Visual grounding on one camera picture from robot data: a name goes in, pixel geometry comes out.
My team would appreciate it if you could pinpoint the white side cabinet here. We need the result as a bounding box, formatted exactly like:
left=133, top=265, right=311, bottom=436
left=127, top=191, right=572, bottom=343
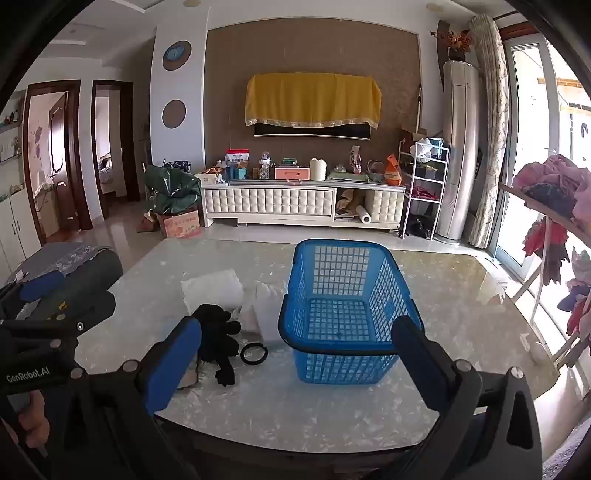
left=0, top=187, right=43, bottom=280

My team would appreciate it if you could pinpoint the black fabric glove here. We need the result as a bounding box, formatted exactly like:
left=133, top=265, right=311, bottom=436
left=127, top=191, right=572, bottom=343
left=191, top=304, right=242, bottom=387

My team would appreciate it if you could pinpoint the white padded television cabinet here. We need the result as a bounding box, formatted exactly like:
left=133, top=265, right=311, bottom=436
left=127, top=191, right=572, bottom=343
left=201, top=178, right=407, bottom=232

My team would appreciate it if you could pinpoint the round blue wall decoration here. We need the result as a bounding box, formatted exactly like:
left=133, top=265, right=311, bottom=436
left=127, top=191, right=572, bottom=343
left=162, top=40, right=193, bottom=71

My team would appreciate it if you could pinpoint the clothes drying rack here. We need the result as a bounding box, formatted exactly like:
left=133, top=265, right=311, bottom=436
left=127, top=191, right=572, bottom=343
left=498, top=182, right=591, bottom=372

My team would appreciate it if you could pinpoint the white plastic bag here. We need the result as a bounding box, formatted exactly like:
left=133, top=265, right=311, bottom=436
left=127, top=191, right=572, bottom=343
left=416, top=137, right=444, bottom=162

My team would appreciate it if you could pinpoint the round brown wall decoration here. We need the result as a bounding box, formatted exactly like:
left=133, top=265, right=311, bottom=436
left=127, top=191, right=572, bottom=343
left=162, top=99, right=187, bottom=129

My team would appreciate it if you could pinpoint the standing silver air conditioner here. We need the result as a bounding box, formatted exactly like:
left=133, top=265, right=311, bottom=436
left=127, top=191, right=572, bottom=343
left=433, top=60, right=482, bottom=241

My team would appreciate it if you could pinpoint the pile of pink clothes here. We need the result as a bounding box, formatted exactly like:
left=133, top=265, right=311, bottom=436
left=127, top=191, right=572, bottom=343
left=512, top=154, right=591, bottom=222

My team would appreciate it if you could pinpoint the white metal shelf rack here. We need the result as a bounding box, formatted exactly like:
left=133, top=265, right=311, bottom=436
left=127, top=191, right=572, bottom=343
left=398, top=141, right=450, bottom=241

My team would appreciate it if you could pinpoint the person's left hand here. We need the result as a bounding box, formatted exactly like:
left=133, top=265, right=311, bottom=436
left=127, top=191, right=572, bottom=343
left=8, top=389, right=51, bottom=449

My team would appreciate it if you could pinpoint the orange bag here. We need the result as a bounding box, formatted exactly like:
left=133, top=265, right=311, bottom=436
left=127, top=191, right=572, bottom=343
left=384, top=153, right=403, bottom=186

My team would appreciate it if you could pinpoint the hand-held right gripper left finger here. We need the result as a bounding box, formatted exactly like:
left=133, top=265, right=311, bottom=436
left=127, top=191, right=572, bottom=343
left=46, top=316, right=202, bottom=480

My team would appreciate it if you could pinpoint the artificial flower arrangement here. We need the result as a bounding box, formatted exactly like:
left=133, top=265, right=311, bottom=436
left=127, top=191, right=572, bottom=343
left=429, top=19, right=474, bottom=61

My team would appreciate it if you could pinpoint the pale blue cloth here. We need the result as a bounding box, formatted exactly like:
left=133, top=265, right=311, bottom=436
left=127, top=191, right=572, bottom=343
left=239, top=281, right=288, bottom=348

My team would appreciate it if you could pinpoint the black ring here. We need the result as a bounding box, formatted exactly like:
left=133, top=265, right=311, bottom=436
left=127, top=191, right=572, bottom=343
left=239, top=343, right=269, bottom=365

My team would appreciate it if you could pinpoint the black bag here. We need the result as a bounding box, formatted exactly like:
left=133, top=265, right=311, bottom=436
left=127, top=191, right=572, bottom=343
left=408, top=214, right=435, bottom=240

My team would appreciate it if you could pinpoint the patterned beige curtain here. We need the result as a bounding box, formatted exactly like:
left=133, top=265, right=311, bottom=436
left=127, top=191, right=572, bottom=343
left=463, top=14, right=509, bottom=250

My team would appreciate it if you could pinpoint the yellow cloth bundle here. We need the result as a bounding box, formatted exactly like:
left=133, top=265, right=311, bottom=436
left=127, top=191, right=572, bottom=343
left=335, top=189, right=366, bottom=216

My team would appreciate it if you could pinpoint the dark green bag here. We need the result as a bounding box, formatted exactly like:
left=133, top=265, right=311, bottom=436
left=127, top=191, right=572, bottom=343
left=143, top=165, right=202, bottom=216

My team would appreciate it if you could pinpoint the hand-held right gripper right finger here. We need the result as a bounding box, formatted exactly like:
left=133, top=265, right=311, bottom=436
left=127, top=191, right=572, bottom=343
left=383, top=316, right=543, bottom=480

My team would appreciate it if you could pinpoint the cardboard box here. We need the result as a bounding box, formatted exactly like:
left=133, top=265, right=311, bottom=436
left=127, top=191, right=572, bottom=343
left=157, top=209, right=202, bottom=240

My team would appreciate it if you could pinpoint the grey cloth piece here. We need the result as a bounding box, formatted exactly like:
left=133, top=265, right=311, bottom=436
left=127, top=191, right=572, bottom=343
left=177, top=362, right=200, bottom=392

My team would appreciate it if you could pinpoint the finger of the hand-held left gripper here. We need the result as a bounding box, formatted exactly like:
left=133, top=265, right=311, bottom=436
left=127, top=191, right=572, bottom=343
left=18, top=273, right=68, bottom=303
left=0, top=290, right=117, bottom=365

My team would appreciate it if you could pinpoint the blue plastic mesh basket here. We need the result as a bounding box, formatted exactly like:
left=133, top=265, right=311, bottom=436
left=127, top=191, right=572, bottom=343
left=278, top=239, right=424, bottom=385

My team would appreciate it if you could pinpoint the white textured sponge cloth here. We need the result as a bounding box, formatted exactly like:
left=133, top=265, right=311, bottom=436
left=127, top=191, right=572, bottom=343
left=181, top=269, right=244, bottom=315

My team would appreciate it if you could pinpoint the brown framed doorway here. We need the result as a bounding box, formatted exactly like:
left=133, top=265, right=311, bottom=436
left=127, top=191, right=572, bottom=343
left=90, top=80, right=141, bottom=221

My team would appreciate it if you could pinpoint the brown wooden door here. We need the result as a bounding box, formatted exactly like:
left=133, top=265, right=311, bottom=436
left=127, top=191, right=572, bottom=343
left=22, top=80, right=94, bottom=246

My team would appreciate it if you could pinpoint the glass balcony door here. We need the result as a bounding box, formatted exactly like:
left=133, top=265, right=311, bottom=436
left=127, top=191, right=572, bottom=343
left=496, top=39, right=591, bottom=282

